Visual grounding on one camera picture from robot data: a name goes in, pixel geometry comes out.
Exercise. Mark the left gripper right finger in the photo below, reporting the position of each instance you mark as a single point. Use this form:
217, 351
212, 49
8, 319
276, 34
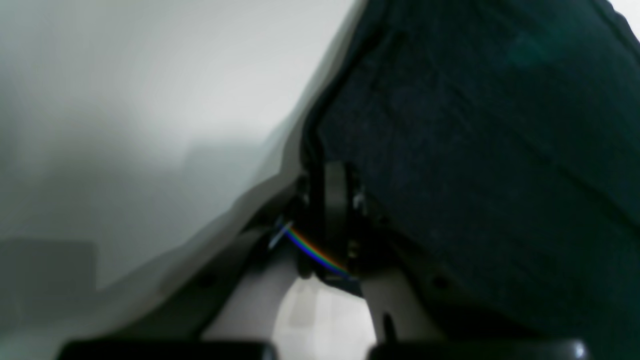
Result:
419, 310

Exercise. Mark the black T-shirt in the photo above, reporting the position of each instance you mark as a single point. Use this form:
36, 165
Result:
502, 136

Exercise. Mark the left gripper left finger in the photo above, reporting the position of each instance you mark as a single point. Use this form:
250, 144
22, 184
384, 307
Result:
227, 310

